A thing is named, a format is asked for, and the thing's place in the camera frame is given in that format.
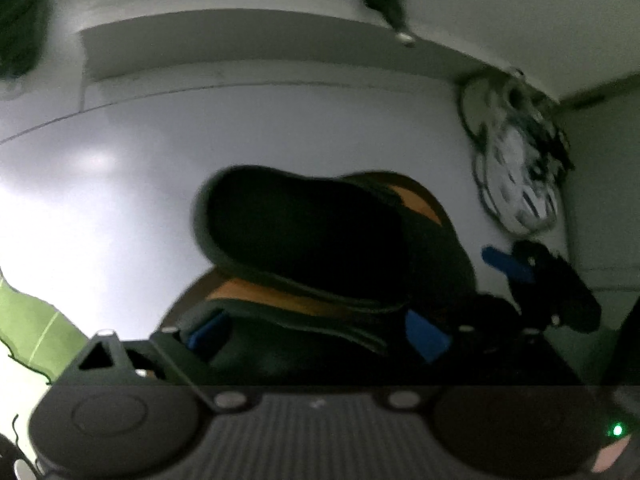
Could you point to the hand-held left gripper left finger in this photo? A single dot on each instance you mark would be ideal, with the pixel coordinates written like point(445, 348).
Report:
point(206, 334)

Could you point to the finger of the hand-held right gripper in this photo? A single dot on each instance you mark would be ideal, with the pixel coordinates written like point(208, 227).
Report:
point(505, 264)
point(570, 295)

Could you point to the green printed mat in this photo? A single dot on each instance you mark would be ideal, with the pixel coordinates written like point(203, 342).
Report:
point(35, 320)

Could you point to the dark plastic-wrapped bundle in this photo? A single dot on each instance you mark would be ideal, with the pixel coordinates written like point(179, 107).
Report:
point(20, 25)

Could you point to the black clog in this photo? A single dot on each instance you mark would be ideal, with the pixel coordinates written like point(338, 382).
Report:
point(310, 230)
point(300, 340)

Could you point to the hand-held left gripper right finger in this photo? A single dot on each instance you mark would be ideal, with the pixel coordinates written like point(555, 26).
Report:
point(425, 335)

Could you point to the round orange mat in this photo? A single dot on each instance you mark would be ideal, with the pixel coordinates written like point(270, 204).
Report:
point(280, 296)

